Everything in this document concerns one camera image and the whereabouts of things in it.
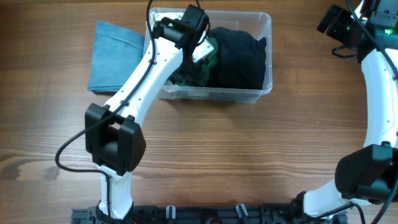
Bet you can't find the right clear rail clip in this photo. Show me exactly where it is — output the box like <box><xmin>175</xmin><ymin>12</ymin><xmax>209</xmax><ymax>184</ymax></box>
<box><xmin>236</xmin><ymin>203</ymin><xmax>248</xmax><ymax>219</ymax></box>

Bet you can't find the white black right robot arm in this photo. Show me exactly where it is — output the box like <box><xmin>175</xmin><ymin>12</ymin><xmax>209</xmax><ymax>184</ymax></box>
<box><xmin>284</xmin><ymin>0</ymin><xmax>397</xmax><ymax>223</ymax></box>

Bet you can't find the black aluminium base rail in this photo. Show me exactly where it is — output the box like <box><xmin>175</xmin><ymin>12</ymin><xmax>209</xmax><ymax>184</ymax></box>
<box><xmin>70</xmin><ymin>202</ymin><xmax>348</xmax><ymax>224</ymax></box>

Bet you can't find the black garment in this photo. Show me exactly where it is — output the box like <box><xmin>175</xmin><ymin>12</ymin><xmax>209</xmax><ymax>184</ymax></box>
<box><xmin>208</xmin><ymin>27</ymin><xmax>267</xmax><ymax>90</ymax></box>

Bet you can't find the clear rail clip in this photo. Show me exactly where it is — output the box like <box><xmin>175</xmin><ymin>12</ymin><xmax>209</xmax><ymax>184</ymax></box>
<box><xmin>236</xmin><ymin>203</ymin><xmax>248</xmax><ymax>219</ymax></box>
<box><xmin>165</xmin><ymin>205</ymin><xmax>176</xmax><ymax>220</ymax></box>

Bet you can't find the green garment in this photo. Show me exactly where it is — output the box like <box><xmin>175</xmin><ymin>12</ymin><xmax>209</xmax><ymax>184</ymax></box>
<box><xmin>169</xmin><ymin>37</ymin><xmax>219</xmax><ymax>87</ymax></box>

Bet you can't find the black left camera cable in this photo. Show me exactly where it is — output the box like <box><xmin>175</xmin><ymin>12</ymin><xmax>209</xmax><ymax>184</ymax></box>
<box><xmin>54</xmin><ymin>0</ymin><xmax>203</xmax><ymax>218</ymax></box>

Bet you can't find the clear plastic storage bin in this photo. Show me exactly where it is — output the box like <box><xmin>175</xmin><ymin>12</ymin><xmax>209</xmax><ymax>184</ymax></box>
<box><xmin>149</xmin><ymin>7</ymin><xmax>272</xmax><ymax>103</ymax></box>

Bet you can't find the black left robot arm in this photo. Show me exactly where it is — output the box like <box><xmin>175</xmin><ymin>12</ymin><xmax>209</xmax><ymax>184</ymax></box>
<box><xmin>85</xmin><ymin>15</ymin><xmax>213</xmax><ymax>223</ymax></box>

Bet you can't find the cream garment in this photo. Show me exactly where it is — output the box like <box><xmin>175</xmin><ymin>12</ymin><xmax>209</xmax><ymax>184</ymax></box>
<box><xmin>149</xmin><ymin>12</ymin><xmax>183</xmax><ymax>29</ymax></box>

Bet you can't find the left clear rail clip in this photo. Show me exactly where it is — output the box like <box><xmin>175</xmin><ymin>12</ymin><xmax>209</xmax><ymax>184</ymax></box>
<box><xmin>165</xmin><ymin>205</ymin><xmax>176</xmax><ymax>220</ymax></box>

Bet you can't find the blue folded towel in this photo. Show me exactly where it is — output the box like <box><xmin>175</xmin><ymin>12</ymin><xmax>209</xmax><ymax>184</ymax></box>
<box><xmin>87</xmin><ymin>21</ymin><xmax>144</xmax><ymax>93</ymax></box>

